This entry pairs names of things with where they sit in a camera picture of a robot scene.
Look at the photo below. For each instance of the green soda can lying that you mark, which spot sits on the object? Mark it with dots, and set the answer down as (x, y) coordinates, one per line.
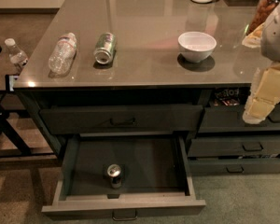
(105, 48)

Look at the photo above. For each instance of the top left drawer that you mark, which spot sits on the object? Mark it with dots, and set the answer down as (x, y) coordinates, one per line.
(121, 118)

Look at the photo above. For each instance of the top right drawer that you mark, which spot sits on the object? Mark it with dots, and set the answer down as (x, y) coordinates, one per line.
(227, 119)

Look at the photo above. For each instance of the middle right drawer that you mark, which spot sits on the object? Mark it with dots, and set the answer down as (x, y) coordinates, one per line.
(234, 146)

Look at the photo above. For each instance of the white bowl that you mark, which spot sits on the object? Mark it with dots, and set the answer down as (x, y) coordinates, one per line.
(196, 46)

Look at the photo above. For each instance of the open middle drawer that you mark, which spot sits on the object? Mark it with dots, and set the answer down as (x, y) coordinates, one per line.
(155, 175)

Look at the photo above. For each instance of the black side table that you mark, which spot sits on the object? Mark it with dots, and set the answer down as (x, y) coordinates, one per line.
(15, 122)

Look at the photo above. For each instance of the snack jar with black lid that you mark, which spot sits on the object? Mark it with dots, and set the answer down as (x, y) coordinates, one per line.
(263, 10)

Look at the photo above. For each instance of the bottom right drawer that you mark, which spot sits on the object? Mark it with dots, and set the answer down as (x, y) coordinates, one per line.
(234, 166)

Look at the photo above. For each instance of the small clear bottle white cap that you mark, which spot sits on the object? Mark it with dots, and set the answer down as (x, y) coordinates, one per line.
(16, 55)

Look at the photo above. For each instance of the clear plastic water bottle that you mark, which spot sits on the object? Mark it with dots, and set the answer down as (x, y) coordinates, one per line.
(65, 50)

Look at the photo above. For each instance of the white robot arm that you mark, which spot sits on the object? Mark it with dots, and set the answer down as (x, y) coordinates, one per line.
(267, 37)

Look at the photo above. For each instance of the snack bags in drawer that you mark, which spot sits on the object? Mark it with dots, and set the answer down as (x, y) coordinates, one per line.
(228, 97)

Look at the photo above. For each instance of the redbull can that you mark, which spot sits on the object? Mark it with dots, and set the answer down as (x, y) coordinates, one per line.
(114, 174)

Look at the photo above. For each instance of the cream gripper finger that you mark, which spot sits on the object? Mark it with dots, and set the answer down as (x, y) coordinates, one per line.
(264, 94)

